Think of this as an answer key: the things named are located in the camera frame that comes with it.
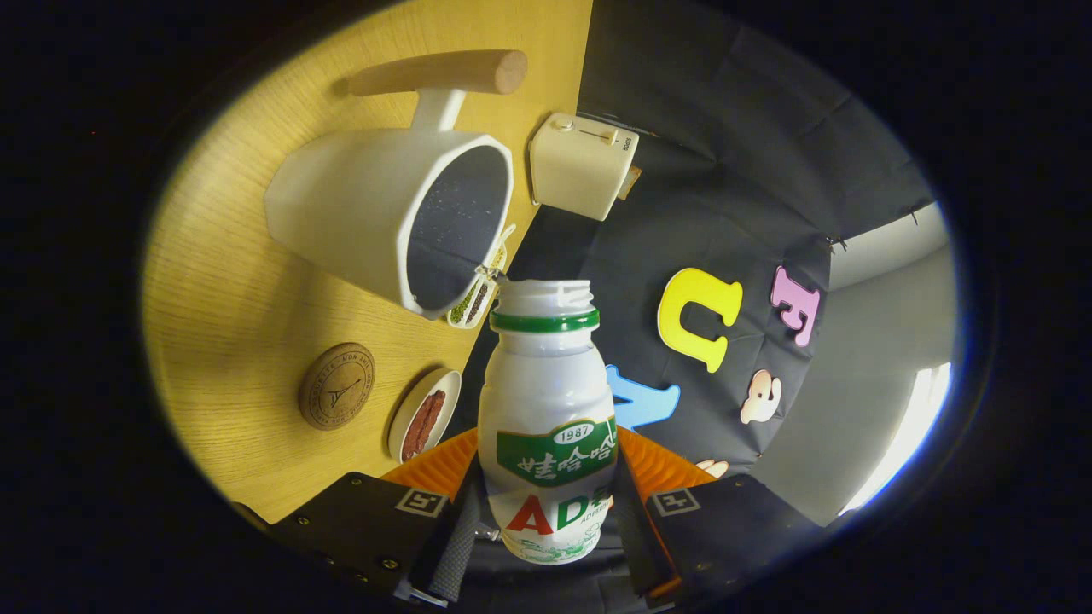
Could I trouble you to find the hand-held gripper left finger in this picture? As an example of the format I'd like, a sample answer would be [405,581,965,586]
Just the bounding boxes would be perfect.
[266,426,489,608]

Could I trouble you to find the round cork coaster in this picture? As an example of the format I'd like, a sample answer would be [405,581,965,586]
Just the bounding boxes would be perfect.
[298,342,377,432]

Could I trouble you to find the white cup wooden handle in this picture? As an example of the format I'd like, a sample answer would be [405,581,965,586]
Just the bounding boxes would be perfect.
[264,49,529,321]

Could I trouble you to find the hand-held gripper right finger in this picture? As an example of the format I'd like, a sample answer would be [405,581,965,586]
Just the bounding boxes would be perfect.
[610,426,824,608]

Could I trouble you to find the white divided dish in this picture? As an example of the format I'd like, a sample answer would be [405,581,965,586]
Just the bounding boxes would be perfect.
[446,223,518,330]

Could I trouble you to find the wooden table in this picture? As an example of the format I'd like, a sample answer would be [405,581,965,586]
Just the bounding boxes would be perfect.
[141,0,594,525]

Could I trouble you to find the cream toaster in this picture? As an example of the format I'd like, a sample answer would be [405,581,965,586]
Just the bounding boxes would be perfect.
[528,112,641,223]

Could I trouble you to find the black backdrop cloth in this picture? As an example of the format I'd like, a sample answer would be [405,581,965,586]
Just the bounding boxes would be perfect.
[439,0,939,602]

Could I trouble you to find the white round plate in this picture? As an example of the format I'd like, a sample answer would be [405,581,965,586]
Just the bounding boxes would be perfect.
[387,368,462,464]

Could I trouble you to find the red meat strip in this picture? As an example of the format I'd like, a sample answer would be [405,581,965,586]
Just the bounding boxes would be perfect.
[401,390,447,462]

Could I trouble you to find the white juice bottle green label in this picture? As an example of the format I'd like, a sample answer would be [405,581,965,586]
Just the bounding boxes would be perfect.
[476,278,620,565]

